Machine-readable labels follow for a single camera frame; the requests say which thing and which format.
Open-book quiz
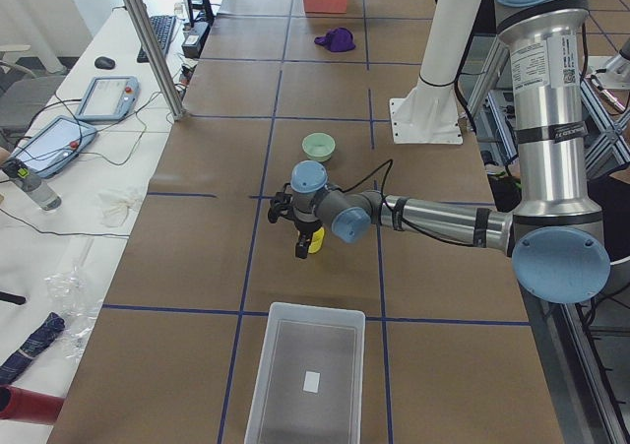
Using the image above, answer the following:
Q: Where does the purple cloth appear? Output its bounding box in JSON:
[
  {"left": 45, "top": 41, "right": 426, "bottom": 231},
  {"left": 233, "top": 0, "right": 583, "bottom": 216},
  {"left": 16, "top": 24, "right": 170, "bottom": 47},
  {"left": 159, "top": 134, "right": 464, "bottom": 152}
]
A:
[{"left": 314, "top": 27, "right": 356, "bottom": 53}]

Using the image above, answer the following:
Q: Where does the teach pendant far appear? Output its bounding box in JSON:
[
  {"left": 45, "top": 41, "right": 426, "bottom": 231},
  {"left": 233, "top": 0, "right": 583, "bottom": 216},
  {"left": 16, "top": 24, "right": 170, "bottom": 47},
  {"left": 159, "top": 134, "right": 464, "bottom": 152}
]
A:
[{"left": 76, "top": 76, "right": 140, "bottom": 124}]

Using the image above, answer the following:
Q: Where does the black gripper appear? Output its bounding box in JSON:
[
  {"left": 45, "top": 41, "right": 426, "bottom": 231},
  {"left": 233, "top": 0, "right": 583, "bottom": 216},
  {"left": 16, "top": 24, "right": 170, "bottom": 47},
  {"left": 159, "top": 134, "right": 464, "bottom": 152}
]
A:
[{"left": 294, "top": 218, "right": 320, "bottom": 258}]

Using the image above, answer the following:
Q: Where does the small black power box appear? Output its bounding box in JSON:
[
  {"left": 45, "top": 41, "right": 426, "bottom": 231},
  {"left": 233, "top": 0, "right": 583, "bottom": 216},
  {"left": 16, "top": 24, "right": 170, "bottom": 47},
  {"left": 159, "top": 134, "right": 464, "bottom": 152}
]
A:
[{"left": 181, "top": 22, "right": 210, "bottom": 59}]

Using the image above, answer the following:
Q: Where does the black keyboard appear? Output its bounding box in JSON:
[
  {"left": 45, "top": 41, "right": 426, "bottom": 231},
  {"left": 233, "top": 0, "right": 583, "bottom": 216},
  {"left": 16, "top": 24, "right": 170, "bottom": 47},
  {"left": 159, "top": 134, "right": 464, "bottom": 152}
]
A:
[{"left": 149, "top": 15, "right": 178, "bottom": 56}]

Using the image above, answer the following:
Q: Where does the red cylinder bottle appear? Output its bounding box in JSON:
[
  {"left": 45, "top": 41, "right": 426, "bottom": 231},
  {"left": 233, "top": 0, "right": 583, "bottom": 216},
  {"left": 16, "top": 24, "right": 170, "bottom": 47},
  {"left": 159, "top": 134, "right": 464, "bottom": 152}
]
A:
[{"left": 1, "top": 385, "right": 65, "bottom": 425}]

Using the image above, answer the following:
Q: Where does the white pedestal column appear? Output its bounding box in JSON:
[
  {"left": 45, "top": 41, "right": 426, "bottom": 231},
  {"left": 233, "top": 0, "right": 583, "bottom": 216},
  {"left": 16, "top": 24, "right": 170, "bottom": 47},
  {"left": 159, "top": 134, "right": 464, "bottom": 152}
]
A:
[{"left": 390, "top": 0, "right": 481, "bottom": 145}]

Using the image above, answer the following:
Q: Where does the aluminium frame post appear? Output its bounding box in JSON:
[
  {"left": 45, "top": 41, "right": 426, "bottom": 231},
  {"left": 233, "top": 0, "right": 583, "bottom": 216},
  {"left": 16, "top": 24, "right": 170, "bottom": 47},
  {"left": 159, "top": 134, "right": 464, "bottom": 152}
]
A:
[{"left": 123, "top": 0, "right": 185, "bottom": 121}]

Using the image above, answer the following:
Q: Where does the black computer mouse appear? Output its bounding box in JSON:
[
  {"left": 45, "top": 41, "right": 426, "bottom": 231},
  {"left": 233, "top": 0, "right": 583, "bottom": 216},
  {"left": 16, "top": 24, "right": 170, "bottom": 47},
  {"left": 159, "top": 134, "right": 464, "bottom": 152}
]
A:
[{"left": 94, "top": 56, "right": 116, "bottom": 70}]

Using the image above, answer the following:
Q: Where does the yellow plastic cup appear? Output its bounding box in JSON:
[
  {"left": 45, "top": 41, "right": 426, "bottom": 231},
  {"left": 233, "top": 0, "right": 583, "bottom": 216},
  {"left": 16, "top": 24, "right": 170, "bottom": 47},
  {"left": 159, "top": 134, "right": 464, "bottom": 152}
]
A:
[{"left": 308, "top": 227, "right": 325, "bottom": 254}]

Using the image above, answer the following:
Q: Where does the light green bowl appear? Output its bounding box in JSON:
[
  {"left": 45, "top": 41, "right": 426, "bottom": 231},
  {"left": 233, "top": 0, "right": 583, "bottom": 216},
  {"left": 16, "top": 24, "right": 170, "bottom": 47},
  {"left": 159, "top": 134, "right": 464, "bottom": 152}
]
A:
[{"left": 301, "top": 132, "right": 336, "bottom": 162}]

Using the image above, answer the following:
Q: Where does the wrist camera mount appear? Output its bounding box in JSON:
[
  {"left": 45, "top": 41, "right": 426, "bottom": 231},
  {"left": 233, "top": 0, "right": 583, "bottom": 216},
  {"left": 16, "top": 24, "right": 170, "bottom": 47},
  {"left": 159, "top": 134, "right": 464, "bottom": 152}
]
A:
[{"left": 267, "top": 182, "right": 294, "bottom": 223}]

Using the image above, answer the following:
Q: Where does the translucent plastic box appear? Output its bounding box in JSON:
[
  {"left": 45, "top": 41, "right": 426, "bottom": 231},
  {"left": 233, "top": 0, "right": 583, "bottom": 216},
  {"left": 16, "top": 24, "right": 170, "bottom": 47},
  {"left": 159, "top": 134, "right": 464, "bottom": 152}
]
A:
[{"left": 244, "top": 302, "right": 365, "bottom": 443}]

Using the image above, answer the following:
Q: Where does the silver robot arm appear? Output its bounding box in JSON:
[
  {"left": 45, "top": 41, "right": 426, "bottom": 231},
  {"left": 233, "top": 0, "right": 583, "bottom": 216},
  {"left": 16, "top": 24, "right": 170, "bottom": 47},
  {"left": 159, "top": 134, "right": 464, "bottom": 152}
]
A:
[{"left": 283, "top": 0, "right": 610, "bottom": 303}]

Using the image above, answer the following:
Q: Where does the clear water bottle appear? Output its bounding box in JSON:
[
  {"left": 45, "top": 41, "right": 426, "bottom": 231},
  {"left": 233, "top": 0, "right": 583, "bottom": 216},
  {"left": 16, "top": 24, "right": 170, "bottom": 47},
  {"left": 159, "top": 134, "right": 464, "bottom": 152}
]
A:
[{"left": 1, "top": 158, "right": 62, "bottom": 211}]

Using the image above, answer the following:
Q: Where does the folded blue umbrella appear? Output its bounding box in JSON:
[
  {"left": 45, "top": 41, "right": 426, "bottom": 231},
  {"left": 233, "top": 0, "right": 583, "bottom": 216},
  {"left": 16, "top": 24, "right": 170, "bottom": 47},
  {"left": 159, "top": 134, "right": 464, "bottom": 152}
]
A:
[{"left": 1, "top": 312, "right": 65, "bottom": 385}]

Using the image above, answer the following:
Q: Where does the crumpled white tissue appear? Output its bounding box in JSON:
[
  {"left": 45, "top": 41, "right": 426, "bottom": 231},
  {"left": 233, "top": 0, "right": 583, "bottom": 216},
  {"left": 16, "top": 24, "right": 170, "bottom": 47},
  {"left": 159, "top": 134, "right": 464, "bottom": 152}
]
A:
[{"left": 97, "top": 188, "right": 145, "bottom": 227}]

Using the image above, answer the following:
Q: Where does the seated person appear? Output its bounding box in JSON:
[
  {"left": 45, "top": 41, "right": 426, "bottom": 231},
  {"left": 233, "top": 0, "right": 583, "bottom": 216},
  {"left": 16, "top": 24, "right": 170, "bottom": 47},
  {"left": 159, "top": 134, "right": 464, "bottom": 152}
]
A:
[{"left": 484, "top": 163, "right": 522, "bottom": 213}]

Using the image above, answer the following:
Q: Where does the teach pendant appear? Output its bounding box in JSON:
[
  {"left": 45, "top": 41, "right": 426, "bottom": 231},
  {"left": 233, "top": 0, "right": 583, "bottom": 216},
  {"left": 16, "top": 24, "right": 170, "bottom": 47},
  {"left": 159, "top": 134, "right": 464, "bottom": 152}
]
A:
[
  {"left": 76, "top": 76, "right": 140, "bottom": 124},
  {"left": 12, "top": 116, "right": 97, "bottom": 179}
]

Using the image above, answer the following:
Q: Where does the teach pendant near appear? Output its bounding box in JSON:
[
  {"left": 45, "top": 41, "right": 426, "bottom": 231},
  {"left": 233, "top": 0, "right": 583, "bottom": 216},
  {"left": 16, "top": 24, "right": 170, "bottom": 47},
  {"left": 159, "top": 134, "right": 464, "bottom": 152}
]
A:
[{"left": 12, "top": 116, "right": 97, "bottom": 179}]

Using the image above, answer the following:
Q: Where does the crumpled clear plastic wrap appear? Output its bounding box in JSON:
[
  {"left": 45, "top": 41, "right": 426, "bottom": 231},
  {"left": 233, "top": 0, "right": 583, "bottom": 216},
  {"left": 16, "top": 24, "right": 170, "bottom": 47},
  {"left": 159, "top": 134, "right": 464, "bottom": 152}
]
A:
[{"left": 44, "top": 267, "right": 102, "bottom": 363}]

